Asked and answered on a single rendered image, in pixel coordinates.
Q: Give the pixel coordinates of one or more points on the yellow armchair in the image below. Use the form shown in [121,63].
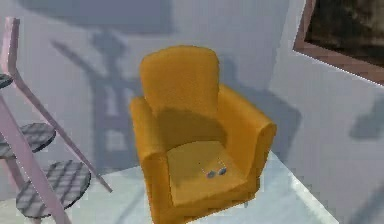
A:
[186,83]

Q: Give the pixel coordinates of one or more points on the brown framed dark picture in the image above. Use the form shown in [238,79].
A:
[350,30]

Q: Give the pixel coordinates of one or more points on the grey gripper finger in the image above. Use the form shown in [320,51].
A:
[210,174]
[222,171]

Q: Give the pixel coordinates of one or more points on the pink shelf with round trays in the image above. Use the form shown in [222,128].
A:
[23,146]

